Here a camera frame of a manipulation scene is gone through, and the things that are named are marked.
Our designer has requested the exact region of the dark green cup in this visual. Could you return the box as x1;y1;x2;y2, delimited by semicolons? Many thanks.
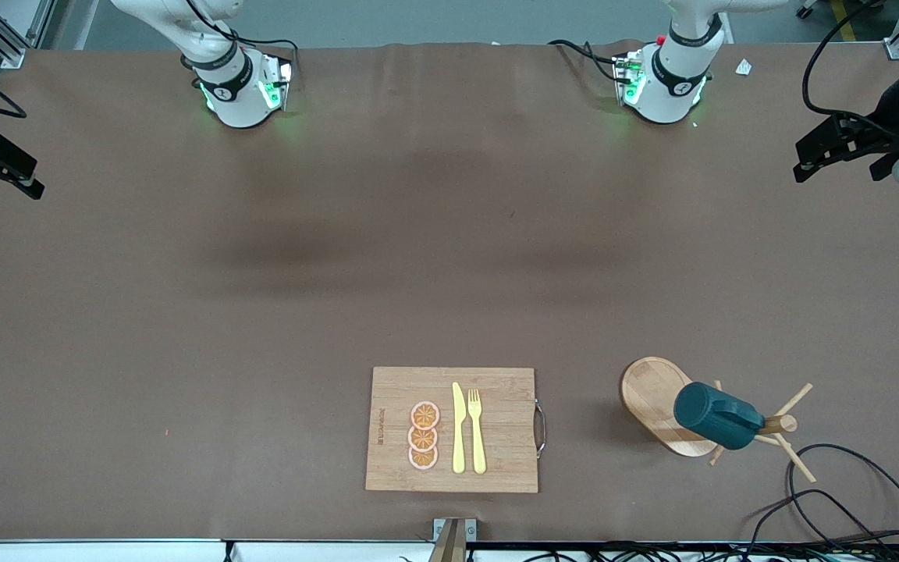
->
673;382;766;451

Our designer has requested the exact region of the black left base cable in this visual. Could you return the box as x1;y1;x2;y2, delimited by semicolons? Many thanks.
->
547;38;624;84

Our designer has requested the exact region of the white table edge rail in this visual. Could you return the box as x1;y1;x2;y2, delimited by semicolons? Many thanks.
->
0;539;899;562

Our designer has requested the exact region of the wooden cup rack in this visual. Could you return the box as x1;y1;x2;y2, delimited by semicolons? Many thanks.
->
620;357;817;485

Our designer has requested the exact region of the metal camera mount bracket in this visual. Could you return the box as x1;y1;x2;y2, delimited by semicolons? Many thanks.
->
428;518;478;562

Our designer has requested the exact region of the yellow plastic knife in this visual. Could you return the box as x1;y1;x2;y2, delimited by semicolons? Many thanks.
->
452;382;467;475

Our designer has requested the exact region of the wooden cutting board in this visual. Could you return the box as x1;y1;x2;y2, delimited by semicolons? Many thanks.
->
365;367;548;494

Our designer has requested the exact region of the yellow plastic fork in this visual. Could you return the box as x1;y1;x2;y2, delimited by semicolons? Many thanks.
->
467;389;488;475

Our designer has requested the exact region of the brown table cover sheet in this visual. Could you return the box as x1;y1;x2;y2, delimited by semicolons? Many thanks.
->
0;41;899;543

